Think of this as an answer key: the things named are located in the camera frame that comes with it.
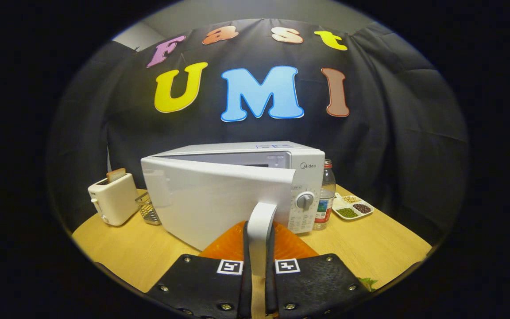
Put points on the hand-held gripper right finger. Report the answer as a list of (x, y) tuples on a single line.
[(317, 288)]

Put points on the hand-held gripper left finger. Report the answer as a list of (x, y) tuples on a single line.
[(202, 288)]

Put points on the brown food with green leaf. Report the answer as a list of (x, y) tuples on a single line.
[(367, 282)]

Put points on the white microwave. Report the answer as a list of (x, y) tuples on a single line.
[(202, 199)]

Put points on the green beans pile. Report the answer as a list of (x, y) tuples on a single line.
[(347, 213)]

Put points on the white divided dish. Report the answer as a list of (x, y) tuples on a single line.
[(338, 204)]

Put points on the dark red beans pile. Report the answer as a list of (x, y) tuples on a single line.
[(362, 208)]

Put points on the clear plastic water bottle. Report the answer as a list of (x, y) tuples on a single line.
[(326, 195)]

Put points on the yellow beans pile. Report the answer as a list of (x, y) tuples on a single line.
[(351, 200)]

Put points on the cream toaster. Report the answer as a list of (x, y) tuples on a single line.
[(113, 201)]

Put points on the bread slice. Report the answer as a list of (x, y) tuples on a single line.
[(116, 175)]

